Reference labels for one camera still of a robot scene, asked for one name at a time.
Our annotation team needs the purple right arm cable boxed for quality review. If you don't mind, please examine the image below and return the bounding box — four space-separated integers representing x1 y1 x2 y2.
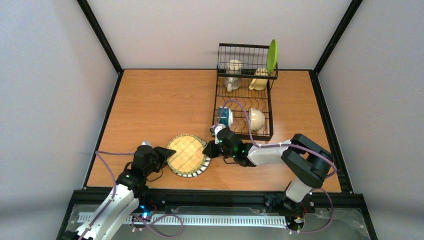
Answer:
211 99 338 235

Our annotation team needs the woven bamboo pattern plate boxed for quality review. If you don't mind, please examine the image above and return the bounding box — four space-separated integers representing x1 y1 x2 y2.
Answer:
167 134 206 164

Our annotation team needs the yellow ceramic mug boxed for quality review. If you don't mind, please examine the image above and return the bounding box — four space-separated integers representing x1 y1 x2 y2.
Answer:
248 68 268 91

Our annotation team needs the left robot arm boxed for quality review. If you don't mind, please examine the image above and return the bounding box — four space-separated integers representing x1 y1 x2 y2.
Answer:
60 141 177 240

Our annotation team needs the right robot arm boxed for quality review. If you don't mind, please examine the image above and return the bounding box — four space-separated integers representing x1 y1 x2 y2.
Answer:
202 126 337 203

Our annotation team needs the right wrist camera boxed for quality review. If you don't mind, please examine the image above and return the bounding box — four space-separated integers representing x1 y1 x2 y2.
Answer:
210 123 226 139

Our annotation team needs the tall patterned ceramic cup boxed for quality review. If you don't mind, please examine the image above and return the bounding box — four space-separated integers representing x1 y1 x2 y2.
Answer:
224 59 243 92

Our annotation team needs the black enclosure frame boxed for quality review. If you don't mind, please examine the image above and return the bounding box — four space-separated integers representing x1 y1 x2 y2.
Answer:
57 0 377 240

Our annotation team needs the striped plate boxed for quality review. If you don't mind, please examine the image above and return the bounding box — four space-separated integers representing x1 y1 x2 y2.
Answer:
168 156 211 178

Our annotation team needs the white bowl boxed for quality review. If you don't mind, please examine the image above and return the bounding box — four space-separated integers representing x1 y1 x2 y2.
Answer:
218 106 234 128
248 108 265 131

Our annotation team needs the black wire dish rack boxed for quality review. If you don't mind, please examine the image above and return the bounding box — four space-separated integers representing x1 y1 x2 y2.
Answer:
212 43 278 141

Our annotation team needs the green plate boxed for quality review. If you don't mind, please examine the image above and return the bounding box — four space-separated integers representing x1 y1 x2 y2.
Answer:
266 39 279 75

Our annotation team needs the white cable duct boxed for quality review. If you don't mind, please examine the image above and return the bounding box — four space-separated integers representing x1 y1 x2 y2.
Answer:
71 212 287 228

